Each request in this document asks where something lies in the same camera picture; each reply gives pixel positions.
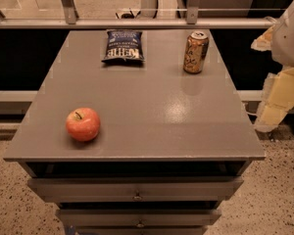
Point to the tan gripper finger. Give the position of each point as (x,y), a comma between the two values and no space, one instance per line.
(277,100)
(263,42)

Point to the blue chip bag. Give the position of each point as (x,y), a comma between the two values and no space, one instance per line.
(124,45)

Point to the gold soda can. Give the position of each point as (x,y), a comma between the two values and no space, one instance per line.
(195,51)

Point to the grey drawer cabinet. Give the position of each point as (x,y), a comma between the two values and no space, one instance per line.
(157,121)

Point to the black object behind railing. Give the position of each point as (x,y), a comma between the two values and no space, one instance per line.
(128,15)

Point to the upper grey drawer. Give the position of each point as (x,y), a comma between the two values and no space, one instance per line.
(82,190)

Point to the grey drawer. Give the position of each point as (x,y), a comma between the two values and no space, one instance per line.
(138,218)
(82,190)

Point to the lower grey drawer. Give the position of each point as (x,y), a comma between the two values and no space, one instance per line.
(138,218)

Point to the red apple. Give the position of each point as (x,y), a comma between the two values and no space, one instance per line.
(83,124)

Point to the metal railing frame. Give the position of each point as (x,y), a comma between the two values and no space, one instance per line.
(140,14)

